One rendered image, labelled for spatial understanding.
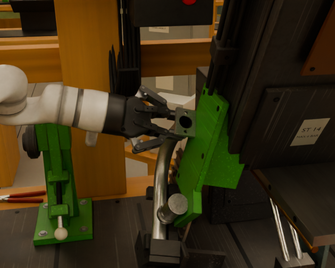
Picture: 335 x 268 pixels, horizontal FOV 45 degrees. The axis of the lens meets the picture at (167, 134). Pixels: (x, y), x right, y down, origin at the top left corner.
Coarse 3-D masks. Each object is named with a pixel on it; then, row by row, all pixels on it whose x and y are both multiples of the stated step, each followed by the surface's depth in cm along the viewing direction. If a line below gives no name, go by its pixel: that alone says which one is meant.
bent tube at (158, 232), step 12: (180, 108) 76; (180, 120) 78; (192, 120) 76; (180, 132) 74; (192, 132) 75; (168, 144) 82; (168, 156) 84; (156, 168) 85; (168, 168) 85; (156, 180) 84; (156, 192) 83; (156, 204) 82; (156, 216) 80; (156, 228) 79
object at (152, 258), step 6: (144, 258) 78; (150, 258) 75; (156, 258) 75; (162, 258) 76; (168, 258) 76; (174, 258) 76; (144, 264) 78; (150, 264) 78; (156, 264) 77; (162, 264) 77; (168, 264) 77; (174, 264) 77
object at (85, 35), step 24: (72, 0) 90; (96, 0) 90; (72, 24) 92; (96, 24) 93; (72, 48) 94; (96, 48) 95; (72, 72) 96; (96, 72) 97; (72, 144) 103; (96, 144) 105; (120, 144) 106; (96, 168) 107; (120, 168) 109; (96, 192) 110; (120, 192) 112
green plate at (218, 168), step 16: (208, 96) 72; (208, 112) 71; (224, 112) 66; (208, 128) 69; (224, 128) 68; (192, 144) 76; (208, 144) 68; (224, 144) 70; (192, 160) 74; (208, 160) 69; (224, 160) 71; (176, 176) 82; (192, 176) 73; (208, 176) 72; (224, 176) 72
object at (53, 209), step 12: (48, 180) 88; (60, 180) 88; (48, 192) 90; (60, 192) 88; (72, 192) 91; (48, 204) 89; (60, 204) 87; (72, 204) 90; (48, 216) 88; (72, 216) 89
